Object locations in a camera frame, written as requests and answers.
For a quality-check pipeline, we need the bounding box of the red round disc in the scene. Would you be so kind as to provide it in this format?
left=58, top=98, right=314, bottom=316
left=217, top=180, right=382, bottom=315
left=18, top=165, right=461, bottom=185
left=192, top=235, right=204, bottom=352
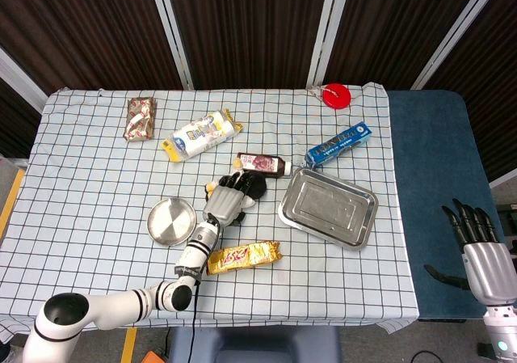
left=322, top=82, right=353, bottom=109

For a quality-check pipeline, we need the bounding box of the gold biscuit packet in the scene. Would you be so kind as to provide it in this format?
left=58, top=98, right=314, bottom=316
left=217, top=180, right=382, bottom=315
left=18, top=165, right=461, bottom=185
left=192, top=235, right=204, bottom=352
left=205, top=240, right=283, bottom=276

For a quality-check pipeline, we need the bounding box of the white divider frame post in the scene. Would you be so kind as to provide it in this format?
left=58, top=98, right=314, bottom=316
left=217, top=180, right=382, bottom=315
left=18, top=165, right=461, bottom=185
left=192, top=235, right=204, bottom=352
left=410, top=0, right=508, bottom=91
left=309, top=0, right=353, bottom=89
left=0, top=47, right=48, bottom=113
left=147, top=0, right=195, bottom=91

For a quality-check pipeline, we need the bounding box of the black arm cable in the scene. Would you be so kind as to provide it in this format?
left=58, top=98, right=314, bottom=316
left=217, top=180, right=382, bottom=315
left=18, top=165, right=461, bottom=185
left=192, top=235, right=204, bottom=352
left=188, top=213, right=222, bottom=363

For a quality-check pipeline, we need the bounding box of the white checked tablecloth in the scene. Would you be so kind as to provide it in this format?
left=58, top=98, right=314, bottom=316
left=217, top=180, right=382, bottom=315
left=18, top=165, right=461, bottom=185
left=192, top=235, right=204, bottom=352
left=0, top=82, right=420, bottom=342

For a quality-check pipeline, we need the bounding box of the black white plush doll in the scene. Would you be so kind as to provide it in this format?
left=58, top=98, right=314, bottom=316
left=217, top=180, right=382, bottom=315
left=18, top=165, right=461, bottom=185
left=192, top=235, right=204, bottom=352
left=204, top=158, right=268, bottom=222

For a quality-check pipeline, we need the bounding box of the round steel plate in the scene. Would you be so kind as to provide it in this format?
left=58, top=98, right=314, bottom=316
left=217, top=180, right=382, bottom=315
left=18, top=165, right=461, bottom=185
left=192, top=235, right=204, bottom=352
left=145, top=197, right=198, bottom=247

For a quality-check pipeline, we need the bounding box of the white string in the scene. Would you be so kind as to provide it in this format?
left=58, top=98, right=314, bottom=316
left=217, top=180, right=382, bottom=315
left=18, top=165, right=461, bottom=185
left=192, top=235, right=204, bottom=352
left=307, top=84, right=338, bottom=97

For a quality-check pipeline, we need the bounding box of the black floor cable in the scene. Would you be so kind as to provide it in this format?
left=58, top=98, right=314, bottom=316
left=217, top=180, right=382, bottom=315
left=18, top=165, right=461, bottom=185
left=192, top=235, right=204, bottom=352
left=410, top=350, right=439, bottom=363

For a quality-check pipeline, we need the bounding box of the blue cookie box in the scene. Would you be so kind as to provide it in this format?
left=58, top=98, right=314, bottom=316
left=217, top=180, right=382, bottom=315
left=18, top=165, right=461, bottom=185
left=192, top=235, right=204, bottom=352
left=305, top=120, right=372, bottom=169

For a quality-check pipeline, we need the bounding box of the rectangular steel tray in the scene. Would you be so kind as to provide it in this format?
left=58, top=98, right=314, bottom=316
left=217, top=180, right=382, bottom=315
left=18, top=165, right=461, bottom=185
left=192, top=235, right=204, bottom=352
left=277, top=167, right=380, bottom=251

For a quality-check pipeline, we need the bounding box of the white yellow snack packet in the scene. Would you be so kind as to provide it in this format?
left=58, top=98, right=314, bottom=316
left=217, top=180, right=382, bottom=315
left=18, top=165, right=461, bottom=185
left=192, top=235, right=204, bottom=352
left=161, top=108, right=245, bottom=164

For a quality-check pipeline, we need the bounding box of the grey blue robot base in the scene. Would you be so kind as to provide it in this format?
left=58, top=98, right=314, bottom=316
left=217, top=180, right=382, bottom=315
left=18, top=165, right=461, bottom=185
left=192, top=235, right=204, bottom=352
left=168, top=325, right=343, bottom=363

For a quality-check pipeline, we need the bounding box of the brown divider panel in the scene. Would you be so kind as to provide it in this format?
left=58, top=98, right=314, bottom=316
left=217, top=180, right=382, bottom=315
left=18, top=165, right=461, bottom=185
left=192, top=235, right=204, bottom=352
left=163, top=0, right=331, bottom=91
left=0, top=0, right=185, bottom=96
left=325, top=0, right=496, bottom=91
left=422, top=0, right=517, bottom=183

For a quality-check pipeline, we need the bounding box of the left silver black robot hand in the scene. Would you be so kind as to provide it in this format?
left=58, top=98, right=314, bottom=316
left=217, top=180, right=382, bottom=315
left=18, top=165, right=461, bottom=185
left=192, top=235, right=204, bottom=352
left=201, top=171, right=254, bottom=229

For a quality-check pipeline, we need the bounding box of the brown drink bottle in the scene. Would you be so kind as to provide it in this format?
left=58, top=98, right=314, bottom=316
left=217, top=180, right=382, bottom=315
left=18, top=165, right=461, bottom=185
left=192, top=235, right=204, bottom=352
left=236, top=152, right=292, bottom=177

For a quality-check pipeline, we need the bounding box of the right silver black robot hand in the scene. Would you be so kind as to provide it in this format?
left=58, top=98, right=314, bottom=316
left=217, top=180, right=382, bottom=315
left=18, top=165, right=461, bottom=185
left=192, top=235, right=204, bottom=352
left=422, top=198, right=517, bottom=306

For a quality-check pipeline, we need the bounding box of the brown gold snack packet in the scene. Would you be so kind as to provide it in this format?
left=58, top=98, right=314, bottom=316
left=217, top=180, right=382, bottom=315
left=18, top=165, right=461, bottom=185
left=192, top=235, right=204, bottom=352
left=123, top=95, right=158, bottom=142

